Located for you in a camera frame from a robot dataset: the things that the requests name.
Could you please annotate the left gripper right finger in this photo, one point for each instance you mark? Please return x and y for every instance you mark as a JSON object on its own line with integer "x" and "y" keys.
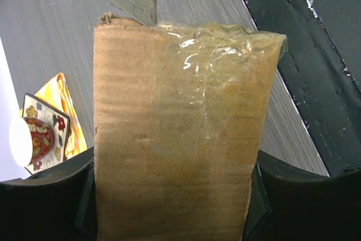
{"x": 289, "y": 203}

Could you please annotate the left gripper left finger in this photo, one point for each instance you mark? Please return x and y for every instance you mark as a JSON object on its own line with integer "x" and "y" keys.
{"x": 54, "y": 204}

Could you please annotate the brown cardboard express box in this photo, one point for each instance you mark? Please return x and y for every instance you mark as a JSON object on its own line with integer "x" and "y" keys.
{"x": 178, "y": 113}

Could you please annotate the square floral ceramic plate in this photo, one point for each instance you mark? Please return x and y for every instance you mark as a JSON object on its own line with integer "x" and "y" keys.
{"x": 59, "y": 122}

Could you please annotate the orange checkered folded cloth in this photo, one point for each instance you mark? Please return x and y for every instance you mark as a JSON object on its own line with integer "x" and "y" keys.
{"x": 55, "y": 92}

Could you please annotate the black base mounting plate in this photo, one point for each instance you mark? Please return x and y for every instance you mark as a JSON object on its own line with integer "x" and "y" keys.
{"x": 317, "y": 78}

